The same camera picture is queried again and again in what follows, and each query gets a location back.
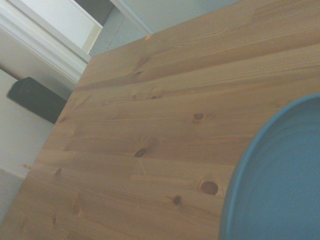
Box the teal round plate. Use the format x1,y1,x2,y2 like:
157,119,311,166
218,93,320,240

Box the black storage case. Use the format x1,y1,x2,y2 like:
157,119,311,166
6,76,69,125

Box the white door frame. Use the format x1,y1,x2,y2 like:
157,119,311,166
0,0,104,86

